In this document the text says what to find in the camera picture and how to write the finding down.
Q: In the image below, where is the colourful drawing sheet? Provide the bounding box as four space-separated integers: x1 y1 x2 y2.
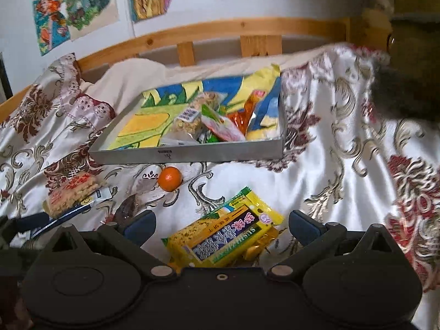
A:
106 63 283 151

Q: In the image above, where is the grey window frame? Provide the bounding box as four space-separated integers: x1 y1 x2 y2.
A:
0 52 13 101

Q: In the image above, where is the clear mixed nut packet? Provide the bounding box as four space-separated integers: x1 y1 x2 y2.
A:
170 91 221 143

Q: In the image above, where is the yellow snack packet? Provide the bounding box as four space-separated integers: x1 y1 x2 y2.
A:
166 186 285 270

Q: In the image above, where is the orange tangerine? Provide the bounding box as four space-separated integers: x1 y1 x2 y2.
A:
158 166 183 192

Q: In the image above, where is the green pink snack packet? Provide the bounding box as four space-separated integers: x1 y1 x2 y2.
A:
200 104 247 144

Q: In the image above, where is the printed satin blanket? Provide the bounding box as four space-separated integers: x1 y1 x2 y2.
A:
0 43 440 330

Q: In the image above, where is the white wall pipe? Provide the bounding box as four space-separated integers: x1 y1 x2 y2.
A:
119 0 135 37

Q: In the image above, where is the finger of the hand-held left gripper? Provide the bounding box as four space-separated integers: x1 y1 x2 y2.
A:
14 211 51 235

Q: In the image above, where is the dark blue packet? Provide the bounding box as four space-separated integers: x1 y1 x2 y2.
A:
30 204 90 240
69 186 111 214

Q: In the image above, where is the rice cracker packet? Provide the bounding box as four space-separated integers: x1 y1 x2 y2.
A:
46 173 101 218

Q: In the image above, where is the cream pillow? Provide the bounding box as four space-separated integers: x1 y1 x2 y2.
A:
83 46 332 111

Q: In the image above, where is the blond figure wall poster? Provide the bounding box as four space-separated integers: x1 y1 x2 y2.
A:
63 0 120 41

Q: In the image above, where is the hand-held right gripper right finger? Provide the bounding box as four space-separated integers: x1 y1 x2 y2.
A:
266 210 401 281

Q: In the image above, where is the wooden bed headboard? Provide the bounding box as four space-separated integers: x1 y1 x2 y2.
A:
0 16 363 124

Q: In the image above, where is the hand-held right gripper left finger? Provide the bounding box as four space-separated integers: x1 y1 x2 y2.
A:
43 210 177 281

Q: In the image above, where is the grey metal tray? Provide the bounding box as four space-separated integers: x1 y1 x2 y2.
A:
88 73 287 166

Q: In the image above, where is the orange snack packet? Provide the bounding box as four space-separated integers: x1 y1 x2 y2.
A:
226 89 259 135

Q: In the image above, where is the orange-haired figure wall poster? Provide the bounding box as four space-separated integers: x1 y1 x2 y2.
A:
32 0 75 56

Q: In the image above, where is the dark cloth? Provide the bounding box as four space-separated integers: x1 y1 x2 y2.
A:
369 58 440 122

